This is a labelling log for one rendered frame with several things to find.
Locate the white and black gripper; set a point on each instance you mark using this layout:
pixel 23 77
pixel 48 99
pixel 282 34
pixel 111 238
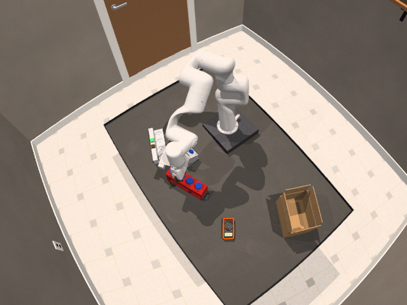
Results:
pixel 179 173

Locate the black pocket multimeter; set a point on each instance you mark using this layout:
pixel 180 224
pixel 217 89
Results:
pixel 228 228

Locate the red tube rack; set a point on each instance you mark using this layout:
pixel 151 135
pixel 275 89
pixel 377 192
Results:
pixel 188 188

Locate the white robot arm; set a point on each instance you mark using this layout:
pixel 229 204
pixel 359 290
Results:
pixel 233 89

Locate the brown cardboard box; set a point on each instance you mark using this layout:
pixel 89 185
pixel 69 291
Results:
pixel 302 211

